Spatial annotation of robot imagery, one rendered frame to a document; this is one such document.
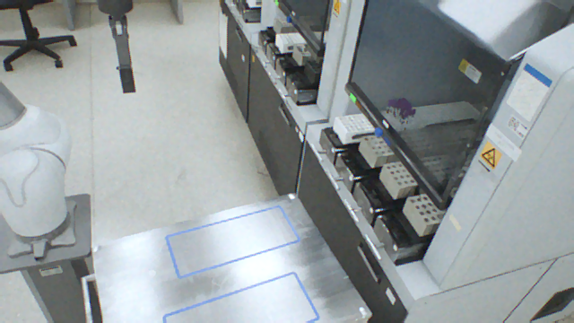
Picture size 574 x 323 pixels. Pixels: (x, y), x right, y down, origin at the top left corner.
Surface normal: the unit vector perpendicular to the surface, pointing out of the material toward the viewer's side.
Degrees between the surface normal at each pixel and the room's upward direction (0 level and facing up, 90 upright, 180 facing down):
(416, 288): 0
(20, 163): 6
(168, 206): 0
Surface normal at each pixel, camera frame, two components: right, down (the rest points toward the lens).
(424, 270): 0.10, -0.75
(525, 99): -0.94, 0.15
